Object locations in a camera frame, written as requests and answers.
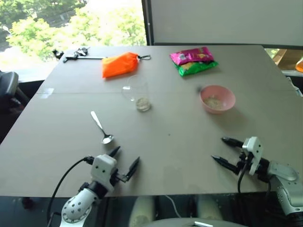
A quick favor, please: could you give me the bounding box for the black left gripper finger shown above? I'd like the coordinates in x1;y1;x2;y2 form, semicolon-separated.
108;146;121;158
123;156;141;183

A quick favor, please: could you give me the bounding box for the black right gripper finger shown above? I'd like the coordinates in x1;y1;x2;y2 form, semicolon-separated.
221;136;245;149
211;155;241;176

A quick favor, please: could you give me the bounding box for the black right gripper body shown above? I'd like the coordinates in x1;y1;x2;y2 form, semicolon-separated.
236;151;253;175

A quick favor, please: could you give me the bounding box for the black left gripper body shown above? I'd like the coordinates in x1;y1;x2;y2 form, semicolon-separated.
109;167;130;185

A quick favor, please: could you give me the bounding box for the silver metal spoon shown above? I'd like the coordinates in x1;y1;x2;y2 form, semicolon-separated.
90;111;115;145

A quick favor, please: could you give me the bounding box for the white rounded leg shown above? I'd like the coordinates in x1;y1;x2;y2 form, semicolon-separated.
128;196;156;227
197;195;223;222

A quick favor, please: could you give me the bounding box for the pink bowl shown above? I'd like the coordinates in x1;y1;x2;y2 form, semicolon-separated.
199;85;236;115

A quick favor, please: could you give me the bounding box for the clear glass cup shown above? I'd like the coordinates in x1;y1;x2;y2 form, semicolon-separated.
121;75;152;113

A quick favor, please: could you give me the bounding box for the green snack packet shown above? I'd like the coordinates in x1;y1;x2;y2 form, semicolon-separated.
173;61;219;77

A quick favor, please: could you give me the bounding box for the pink snack packet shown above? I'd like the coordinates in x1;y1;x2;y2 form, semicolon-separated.
169;46;214;66

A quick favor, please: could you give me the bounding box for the long black rod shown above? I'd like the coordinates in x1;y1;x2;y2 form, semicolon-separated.
62;55;105;63

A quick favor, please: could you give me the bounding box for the black and white gadget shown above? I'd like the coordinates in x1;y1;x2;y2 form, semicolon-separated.
73;46;91;57

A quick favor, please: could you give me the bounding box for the small black clamp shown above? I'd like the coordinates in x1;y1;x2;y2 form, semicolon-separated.
52;48;64;60

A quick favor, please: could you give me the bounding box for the white screen panel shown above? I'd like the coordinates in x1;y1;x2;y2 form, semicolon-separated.
141;0;303;47

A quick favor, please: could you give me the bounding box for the black chair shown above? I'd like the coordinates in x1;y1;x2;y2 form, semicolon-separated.
0;70;30;115

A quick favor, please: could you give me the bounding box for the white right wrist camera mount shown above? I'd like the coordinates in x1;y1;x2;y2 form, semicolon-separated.
241;136;263;176

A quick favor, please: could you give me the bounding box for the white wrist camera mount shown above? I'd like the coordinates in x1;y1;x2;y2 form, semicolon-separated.
241;136;263;176
90;154;118;190

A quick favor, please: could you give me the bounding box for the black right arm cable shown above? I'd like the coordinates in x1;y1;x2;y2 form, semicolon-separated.
237;153;252;193

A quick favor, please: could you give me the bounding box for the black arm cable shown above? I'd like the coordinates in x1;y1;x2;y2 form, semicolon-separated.
237;153;252;193
46;155;96;227

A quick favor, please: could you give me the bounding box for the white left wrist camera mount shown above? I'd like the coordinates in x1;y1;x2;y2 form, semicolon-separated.
90;154;118;190

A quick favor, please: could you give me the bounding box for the thin white cable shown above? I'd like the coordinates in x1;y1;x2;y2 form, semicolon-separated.
165;195;182;218

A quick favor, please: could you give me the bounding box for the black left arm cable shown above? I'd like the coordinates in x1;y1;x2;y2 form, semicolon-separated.
46;155;96;227

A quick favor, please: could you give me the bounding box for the orange drawstring bag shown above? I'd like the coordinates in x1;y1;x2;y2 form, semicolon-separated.
101;52;152;79

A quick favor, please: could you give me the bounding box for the wooden frame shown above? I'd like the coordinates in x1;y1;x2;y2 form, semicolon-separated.
274;48;303;70

